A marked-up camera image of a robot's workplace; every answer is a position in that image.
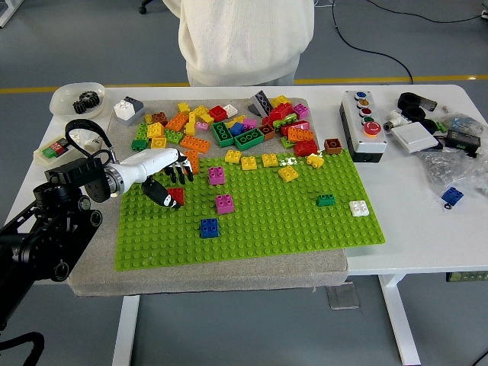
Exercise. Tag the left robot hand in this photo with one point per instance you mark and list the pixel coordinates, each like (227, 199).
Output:
(152, 160)

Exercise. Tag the red building brick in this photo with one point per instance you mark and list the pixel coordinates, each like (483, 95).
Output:
(299, 125)
(281, 111)
(177, 195)
(305, 148)

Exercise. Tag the pink building brick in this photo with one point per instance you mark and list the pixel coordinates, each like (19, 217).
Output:
(301, 110)
(224, 204)
(216, 175)
(249, 122)

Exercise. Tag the blue building brick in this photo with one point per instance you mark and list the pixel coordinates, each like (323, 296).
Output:
(453, 194)
(209, 227)
(236, 129)

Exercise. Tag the green studded baseplate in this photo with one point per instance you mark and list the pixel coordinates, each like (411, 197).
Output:
(286, 228)

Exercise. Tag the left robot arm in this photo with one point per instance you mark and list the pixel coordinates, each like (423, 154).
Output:
(76, 177)

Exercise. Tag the upturned yellow brick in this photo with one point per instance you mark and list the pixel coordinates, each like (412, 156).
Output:
(159, 143)

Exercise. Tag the yellow building brick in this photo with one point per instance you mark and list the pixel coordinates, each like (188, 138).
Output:
(249, 162)
(199, 111)
(183, 108)
(315, 161)
(287, 173)
(233, 156)
(234, 120)
(190, 127)
(280, 101)
(155, 130)
(206, 118)
(270, 160)

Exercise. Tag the lime green brick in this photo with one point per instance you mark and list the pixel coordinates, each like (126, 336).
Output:
(173, 136)
(284, 122)
(142, 131)
(286, 142)

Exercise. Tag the orange building brick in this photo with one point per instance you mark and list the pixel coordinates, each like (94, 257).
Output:
(301, 134)
(194, 158)
(177, 122)

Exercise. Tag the small yellow brick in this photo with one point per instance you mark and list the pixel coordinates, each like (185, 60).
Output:
(148, 118)

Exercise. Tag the brown building brick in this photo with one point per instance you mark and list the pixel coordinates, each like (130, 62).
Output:
(332, 146)
(160, 118)

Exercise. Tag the long orange brick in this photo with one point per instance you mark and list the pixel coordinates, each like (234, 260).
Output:
(195, 143)

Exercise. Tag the grey building brick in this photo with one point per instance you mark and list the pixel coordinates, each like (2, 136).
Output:
(138, 108)

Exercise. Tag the tall white brick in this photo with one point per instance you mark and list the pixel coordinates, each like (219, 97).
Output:
(124, 109)

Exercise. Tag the small pink brick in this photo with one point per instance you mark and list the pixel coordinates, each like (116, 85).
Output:
(202, 126)

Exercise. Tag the upturned dark green brick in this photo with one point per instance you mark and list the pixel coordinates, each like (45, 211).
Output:
(249, 138)
(222, 134)

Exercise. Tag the upturned red brick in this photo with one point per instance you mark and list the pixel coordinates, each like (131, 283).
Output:
(218, 113)

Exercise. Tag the white building brick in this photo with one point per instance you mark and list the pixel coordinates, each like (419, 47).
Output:
(231, 110)
(360, 209)

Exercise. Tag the upturned brown brick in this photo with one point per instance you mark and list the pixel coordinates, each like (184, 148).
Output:
(267, 131)

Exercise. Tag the grey long brick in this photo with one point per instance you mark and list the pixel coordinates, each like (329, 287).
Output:
(262, 101)

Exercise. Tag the small dark green brick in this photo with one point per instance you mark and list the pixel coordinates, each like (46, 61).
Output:
(326, 200)

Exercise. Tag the white pipe fitting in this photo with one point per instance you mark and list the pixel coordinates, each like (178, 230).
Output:
(92, 143)
(394, 119)

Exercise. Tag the black gear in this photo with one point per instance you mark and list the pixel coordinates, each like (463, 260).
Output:
(91, 99)
(81, 106)

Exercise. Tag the white plastic bowl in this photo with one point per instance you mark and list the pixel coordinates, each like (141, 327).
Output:
(61, 101)

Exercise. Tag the grey-brown mat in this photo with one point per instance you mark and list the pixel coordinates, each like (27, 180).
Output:
(228, 276)

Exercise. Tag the black chair base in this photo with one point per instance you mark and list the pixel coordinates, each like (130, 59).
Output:
(143, 7)

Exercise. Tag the person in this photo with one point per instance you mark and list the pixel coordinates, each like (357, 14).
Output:
(246, 38)

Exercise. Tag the white table leg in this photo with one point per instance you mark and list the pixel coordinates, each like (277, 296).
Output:
(400, 324)
(126, 331)

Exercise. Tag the white push-button control box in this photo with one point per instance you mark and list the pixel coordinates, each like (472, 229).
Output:
(362, 133)

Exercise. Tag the black tape roll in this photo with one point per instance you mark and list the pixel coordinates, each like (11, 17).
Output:
(408, 100)
(429, 126)
(413, 113)

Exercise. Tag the small dark block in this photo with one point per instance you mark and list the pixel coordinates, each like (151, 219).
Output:
(429, 104)

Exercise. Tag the green plastic clip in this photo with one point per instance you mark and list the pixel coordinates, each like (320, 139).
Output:
(441, 126)

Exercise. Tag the clear bag of screws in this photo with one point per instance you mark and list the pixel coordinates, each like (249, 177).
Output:
(450, 167)

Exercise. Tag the black power adapter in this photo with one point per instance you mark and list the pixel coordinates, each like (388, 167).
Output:
(463, 139)

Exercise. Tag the clear bag with blue parts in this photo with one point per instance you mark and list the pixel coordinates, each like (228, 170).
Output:
(463, 122)

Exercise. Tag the table height controller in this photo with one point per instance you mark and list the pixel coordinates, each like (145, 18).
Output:
(467, 276)

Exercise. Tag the white red-green switch box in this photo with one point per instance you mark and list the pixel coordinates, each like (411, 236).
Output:
(49, 150)

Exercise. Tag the white furniture frame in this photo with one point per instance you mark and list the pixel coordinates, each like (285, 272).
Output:
(7, 15)

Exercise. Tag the white wall switch plate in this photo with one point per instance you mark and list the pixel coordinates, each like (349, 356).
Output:
(413, 137)

